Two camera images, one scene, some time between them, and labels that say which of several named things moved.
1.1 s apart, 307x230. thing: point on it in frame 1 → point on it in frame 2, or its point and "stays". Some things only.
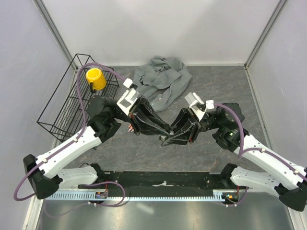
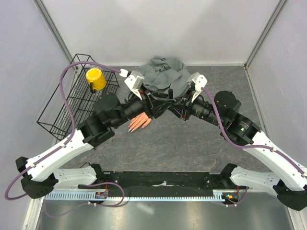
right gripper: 190,134 → 178,110
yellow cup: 98,81 stays
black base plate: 157,183 stays
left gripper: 142,116 → 154,102
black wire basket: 65,114 stays
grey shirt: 161,80 stays
